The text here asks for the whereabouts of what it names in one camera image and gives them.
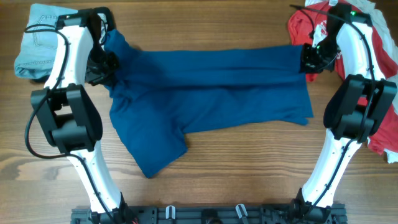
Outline blue t-shirt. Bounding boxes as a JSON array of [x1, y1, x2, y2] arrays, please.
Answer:
[[104, 30, 313, 178]]

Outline folded black garment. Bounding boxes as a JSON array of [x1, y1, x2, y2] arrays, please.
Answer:
[[33, 6, 116, 84]]

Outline red printed t-shirt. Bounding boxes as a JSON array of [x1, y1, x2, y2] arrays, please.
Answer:
[[287, 0, 398, 156]]

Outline white garment under red shirt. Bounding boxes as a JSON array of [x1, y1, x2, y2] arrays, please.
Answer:
[[305, 0, 397, 164]]

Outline folded light blue jeans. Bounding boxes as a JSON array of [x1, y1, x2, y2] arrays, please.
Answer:
[[14, 3, 77, 80]]

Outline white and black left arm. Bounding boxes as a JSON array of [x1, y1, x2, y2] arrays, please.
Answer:
[[24, 7, 137, 223]]

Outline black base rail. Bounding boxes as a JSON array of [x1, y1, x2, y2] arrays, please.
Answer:
[[70, 203, 348, 224]]

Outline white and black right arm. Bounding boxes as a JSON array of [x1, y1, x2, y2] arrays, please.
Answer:
[[287, 3, 397, 223]]

